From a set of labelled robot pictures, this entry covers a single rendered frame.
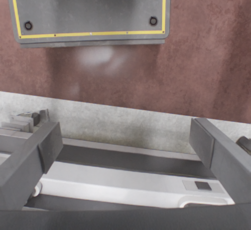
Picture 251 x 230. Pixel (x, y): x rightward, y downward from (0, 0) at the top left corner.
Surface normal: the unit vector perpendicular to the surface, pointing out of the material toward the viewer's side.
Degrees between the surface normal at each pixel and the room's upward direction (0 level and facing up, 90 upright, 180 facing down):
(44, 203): 90
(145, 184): 90
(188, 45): 0
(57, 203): 90
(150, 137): 0
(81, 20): 0
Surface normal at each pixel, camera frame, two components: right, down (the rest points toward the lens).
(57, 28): 0.01, 0.30
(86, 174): 0.15, -0.94
